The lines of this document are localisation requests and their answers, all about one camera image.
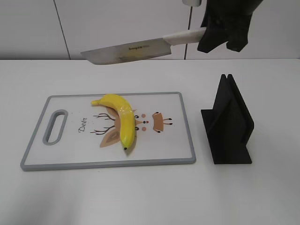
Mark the black knife stand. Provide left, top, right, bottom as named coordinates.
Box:
left=201, top=74, right=254, bottom=164

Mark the knife with white handle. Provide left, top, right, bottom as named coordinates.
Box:
left=81, top=27, right=206, bottom=65

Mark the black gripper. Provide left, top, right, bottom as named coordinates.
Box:
left=197, top=0, right=262, bottom=53

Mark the white grey-rimmed cutting board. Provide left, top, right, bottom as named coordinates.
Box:
left=20, top=92, right=196, bottom=171

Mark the white cylindrical fixture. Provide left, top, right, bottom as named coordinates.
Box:
left=182, top=0, right=202, bottom=7

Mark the black hanging cable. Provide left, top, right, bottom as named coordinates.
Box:
left=184, top=6, right=194, bottom=60

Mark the yellow plastic banana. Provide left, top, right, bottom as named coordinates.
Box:
left=91, top=94, right=135, bottom=150

